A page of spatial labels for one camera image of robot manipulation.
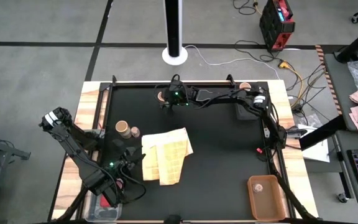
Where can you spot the grey side desk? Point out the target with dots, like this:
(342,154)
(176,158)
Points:
(357,189)
(337,93)

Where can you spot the black metal table frame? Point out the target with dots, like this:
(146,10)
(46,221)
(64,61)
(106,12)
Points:
(135,84)

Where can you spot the black table mat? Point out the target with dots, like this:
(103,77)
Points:
(213,193)

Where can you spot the black desk support bar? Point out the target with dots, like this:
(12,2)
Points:
(322,133)

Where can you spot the pole with round white base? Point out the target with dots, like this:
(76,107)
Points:
(174,31)

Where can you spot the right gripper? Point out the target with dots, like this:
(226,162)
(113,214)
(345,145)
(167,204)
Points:
(179,98)

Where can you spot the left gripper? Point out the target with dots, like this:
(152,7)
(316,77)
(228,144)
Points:
(121,160)

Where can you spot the striped hazard tape strip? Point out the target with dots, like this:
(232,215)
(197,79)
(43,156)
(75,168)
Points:
(328,81)

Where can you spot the dark grey translucent bin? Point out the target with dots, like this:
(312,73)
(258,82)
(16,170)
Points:
(244,113)

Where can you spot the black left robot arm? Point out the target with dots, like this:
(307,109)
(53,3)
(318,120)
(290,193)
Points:
(73,149)

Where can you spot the yellow folded cloth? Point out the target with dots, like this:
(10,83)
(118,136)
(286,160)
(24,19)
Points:
(166,155)

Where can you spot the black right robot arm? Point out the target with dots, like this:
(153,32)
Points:
(222,95)

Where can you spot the red and black crate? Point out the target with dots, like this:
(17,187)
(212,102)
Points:
(275,28)

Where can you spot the orange plastic bin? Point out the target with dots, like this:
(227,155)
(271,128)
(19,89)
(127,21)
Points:
(272,205)

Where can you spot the clear plastic bin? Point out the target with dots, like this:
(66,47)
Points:
(98,214)

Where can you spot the black monitor pole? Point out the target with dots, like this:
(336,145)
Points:
(356,43)

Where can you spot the white paper sheet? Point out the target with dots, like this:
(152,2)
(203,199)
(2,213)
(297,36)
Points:
(317,154)

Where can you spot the tall brown-lid spice jar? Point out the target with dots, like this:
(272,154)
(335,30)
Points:
(245,86)
(160,96)
(122,127)

